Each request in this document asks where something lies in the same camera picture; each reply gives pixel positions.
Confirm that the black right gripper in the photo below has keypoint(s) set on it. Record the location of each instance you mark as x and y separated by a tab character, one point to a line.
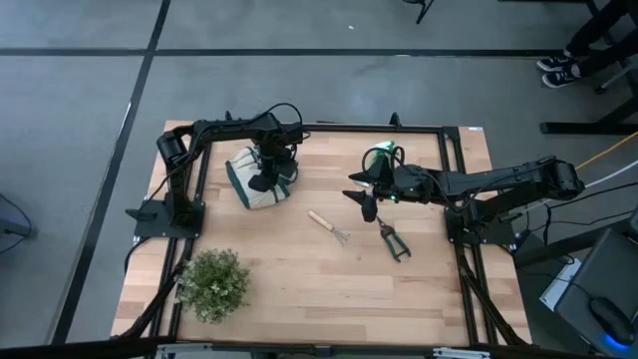
401	184

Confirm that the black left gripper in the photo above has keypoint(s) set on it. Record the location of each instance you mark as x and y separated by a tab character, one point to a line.
273	149

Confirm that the beige green gardening bag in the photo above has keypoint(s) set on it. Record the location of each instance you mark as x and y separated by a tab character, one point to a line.
244	172

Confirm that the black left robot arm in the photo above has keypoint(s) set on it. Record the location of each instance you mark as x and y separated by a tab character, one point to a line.
224	128

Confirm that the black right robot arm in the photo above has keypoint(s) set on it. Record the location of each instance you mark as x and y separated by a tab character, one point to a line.
498	182

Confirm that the small green potted plant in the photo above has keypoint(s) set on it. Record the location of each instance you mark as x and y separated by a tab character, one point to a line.
214	284

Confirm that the black chair base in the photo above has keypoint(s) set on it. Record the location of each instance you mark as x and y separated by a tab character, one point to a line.
422	9

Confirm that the person's shoe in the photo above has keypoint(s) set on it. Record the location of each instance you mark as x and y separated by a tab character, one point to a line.
553	63
560	78

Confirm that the black rig bar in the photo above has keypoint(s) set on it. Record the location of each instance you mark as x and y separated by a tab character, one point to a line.
75	349

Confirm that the grey chair leg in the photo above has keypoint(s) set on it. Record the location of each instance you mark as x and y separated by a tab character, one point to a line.
615	77

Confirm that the person's leg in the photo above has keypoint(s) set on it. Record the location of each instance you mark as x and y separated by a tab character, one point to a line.
598	25
610	55

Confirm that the black computer mouse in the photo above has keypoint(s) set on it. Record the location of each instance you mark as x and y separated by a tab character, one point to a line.
612	319

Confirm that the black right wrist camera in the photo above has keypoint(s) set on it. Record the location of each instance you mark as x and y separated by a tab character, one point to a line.
369	209

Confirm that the black aluminium table frame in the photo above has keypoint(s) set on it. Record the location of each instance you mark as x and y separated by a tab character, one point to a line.
349	128

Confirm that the black desk frame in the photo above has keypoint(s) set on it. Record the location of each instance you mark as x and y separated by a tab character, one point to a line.
588	128

